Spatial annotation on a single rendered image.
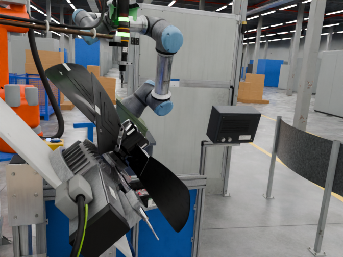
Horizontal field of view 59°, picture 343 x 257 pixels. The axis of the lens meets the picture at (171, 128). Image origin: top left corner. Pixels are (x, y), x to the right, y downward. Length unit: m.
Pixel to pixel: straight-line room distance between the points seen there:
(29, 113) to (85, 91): 3.87
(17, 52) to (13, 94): 7.16
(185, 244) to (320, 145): 1.45
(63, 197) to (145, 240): 1.10
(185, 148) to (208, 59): 0.96
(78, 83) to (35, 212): 0.44
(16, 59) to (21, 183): 10.98
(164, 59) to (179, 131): 1.67
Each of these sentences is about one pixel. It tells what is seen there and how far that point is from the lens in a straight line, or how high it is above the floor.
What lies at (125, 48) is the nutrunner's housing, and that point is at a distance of 1.13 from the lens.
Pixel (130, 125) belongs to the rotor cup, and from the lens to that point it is 1.04.
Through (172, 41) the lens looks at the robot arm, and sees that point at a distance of 1.54.
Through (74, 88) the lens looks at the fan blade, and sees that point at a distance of 1.09.
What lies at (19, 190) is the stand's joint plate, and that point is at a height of 1.07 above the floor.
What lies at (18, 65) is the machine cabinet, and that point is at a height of 1.07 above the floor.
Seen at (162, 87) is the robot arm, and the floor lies 1.33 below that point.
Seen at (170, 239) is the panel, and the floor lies 0.47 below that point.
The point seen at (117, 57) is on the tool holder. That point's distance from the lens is 1.11.
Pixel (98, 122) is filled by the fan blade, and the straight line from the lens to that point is 0.76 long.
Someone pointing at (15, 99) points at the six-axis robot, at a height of 0.83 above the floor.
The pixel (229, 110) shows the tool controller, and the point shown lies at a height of 1.24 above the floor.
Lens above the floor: 1.47
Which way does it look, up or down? 12 degrees down
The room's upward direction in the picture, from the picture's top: 4 degrees clockwise
